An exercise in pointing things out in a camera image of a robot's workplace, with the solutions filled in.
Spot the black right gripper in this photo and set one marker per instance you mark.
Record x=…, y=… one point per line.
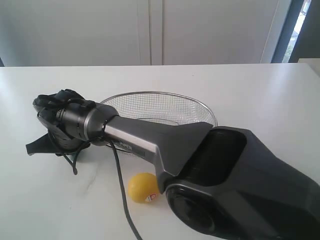
x=50, y=110

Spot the oval wire mesh basket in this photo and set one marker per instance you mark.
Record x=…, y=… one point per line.
x=156, y=107

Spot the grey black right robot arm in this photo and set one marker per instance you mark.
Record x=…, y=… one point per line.
x=220, y=181

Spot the yellow lemon with sticker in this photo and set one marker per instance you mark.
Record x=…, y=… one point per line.
x=143, y=188

